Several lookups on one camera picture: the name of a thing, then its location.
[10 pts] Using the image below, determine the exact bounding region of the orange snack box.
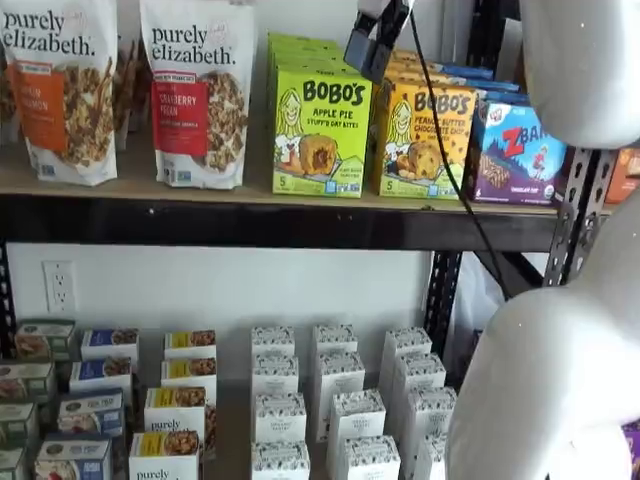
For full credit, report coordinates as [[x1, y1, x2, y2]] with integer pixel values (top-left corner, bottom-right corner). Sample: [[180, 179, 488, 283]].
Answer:
[[604, 147, 640, 204]]

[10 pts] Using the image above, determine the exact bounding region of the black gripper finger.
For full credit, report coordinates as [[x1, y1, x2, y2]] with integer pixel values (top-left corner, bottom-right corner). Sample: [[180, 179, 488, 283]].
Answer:
[[343, 12, 376, 67], [366, 9, 409, 84]]

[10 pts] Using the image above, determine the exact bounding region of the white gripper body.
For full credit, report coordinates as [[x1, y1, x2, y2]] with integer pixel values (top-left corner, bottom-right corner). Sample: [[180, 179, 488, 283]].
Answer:
[[355, 0, 417, 16]]

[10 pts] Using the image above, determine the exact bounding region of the blue purple Zbar box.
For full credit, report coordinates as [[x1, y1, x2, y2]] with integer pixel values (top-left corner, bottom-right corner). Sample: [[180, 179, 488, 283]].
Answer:
[[472, 78, 522, 96], [462, 98, 571, 208], [439, 63, 495, 82], [477, 89, 532, 109]]

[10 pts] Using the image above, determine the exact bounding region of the granola pouch red label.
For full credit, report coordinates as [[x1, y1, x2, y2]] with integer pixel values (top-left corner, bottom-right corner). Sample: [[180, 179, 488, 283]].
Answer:
[[138, 0, 257, 191]]

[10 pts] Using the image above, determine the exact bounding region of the white granola pouch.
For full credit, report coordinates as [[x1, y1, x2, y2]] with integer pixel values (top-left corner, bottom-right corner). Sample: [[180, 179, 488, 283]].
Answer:
[[112, 37, 152, 150]]

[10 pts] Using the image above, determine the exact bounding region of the granola pouch orange label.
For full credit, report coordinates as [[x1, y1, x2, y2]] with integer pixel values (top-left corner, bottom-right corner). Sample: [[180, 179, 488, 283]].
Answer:
[[0, 0, 120, 188]]

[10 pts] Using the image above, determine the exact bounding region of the yellow white granola box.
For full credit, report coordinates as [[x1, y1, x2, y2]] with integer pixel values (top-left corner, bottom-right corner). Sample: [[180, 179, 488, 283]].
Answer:
[[159, 357, 218, 393], [163, 329, 218, 362], [128, 430, 204, 480], [143, 385, 218, 450]]

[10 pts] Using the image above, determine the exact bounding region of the green oatmeal box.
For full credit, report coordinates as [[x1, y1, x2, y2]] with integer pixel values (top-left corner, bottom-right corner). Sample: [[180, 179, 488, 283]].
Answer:
[[0, 445, 28, 480], [0, 402, 41, 450], [13, 319, 78, 363], [0, 361, 58, 405]]

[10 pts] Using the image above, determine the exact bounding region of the purple snack box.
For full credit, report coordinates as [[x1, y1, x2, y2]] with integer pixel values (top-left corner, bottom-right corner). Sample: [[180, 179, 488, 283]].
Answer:
[[621, 418, 640, 480]]

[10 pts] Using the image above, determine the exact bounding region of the white wall power outlet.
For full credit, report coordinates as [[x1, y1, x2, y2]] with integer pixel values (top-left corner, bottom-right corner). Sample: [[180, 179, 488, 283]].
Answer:
[[42, 259, 78, 314]]

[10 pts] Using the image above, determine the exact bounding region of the white organic pantry box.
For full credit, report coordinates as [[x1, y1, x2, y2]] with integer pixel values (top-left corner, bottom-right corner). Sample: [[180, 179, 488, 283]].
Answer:
[[383, 325, 433, 371], [327, 389, 388, 446], [249, 325, 297, 360], [392, 352, 448, 401], [339, 434, 402, 480], [315, 350, 367, 425], [251, 354, 301, 398], [313, 323, 359, 358], [254, 392, 308, 445], [403, 385, 459, 450], [250, 439, 312, 480], [414, 431, 450, 480]]

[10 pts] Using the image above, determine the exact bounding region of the white plastic sheet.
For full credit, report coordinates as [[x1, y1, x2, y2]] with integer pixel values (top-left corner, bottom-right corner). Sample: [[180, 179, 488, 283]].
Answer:
[[457, 252, 511, 347]]

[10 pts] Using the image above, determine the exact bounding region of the black cable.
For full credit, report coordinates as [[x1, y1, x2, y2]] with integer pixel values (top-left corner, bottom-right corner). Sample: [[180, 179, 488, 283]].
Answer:
[[407, 4, 511, 304]]

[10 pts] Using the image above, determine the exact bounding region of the particle board shelf panel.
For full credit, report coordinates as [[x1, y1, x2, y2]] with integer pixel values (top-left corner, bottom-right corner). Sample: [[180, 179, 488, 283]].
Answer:
[[0, 118, 562, 209]]

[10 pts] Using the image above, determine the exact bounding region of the green Bobo's apple pie box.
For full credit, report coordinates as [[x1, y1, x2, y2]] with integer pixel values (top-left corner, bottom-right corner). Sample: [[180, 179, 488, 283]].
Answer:
[[268, 43, 351, 60], [267, 32, 347, 50], [271, 64, 374, 197], [269, 53, 357, 74]]

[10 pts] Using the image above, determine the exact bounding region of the blue oatmeal box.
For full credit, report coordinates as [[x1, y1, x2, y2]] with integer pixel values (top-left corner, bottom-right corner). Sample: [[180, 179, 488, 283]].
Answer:
[[57, 388, 127, 441], [33, 438, 114, 480], [80, 327, 141, 365], [68, 355, 134, 395]]

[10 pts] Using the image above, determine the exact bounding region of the white patterned carton group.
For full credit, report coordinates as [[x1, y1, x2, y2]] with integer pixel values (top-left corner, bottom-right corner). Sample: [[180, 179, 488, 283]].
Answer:
[[0, 317, 454, 480]]

